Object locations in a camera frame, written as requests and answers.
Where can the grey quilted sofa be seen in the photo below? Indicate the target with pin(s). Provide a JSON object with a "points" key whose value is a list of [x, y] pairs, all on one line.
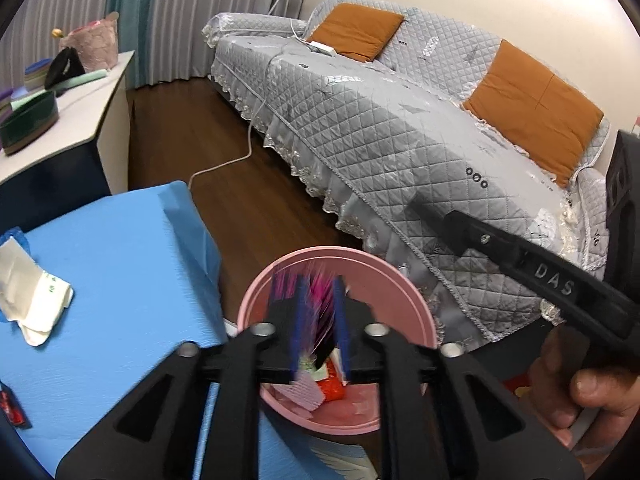
{"points": [[367, 137]]}

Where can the blue table mat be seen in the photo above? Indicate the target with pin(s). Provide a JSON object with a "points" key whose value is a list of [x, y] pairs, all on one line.
{"points": [[144, 271]]}

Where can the person's right hand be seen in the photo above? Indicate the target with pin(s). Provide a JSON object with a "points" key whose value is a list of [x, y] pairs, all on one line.
{"points": [[589, 410]]}

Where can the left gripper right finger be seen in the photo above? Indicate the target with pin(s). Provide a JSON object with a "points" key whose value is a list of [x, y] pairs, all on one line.
{"points": [[442, 417]]}

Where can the teal curtain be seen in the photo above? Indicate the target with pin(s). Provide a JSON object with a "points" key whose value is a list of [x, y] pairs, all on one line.
{"points": [[134, 24]]}

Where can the white power strip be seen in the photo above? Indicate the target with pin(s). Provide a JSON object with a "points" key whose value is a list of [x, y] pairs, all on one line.
{"points": [[318, 47]]}

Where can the white crumpled paper bag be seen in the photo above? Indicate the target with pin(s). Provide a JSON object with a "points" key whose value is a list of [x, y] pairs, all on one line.
{"points": [[31, 297]]}

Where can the stacked coloured bowls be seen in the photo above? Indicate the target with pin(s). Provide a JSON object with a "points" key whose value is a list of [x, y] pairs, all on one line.
{"points": [[35, 75]]}

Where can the red black small wrapper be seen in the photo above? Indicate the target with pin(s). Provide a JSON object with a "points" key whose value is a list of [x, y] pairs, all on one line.
{"points": [[12, 408]]}

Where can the dark green round basin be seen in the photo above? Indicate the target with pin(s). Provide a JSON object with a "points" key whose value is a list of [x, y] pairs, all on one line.
{"points": [[28, 122]]}

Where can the pink white snack wrapper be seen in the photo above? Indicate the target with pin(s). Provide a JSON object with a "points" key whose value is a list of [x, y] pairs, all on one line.
{"points": [[314, 336]]}

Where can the pink plastic trash basin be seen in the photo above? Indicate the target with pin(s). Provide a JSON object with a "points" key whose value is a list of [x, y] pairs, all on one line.
{"points": [[394, 300]]}

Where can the orange cushion near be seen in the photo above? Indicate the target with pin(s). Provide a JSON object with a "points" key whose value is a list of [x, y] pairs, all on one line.
{"points": [[357, 32]]}

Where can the grey curtain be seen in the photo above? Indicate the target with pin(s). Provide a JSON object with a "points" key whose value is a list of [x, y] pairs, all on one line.
{"points": [[177, 49]]}

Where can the orange cushion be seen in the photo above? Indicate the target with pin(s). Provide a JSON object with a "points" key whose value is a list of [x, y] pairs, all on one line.
{"points": [[537, 110], [357, 32]]}

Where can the red plastic bag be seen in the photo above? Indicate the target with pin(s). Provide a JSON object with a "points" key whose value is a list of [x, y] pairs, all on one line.
{"points": [[333, 388]]}

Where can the pink fabric basket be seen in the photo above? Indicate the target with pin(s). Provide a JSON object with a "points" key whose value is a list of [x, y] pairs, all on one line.
{"points": [[96, 43]]}

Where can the white coffee table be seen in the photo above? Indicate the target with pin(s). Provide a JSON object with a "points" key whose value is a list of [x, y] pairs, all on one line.
{"points": [[83, 157]]}

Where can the orange cushion far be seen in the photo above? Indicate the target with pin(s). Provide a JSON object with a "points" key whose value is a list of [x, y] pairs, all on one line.
{"points": [[537, 110]]}

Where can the black hat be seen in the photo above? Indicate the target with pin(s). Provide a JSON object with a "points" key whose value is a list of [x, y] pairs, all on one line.
{"points": [[65, 66]]}

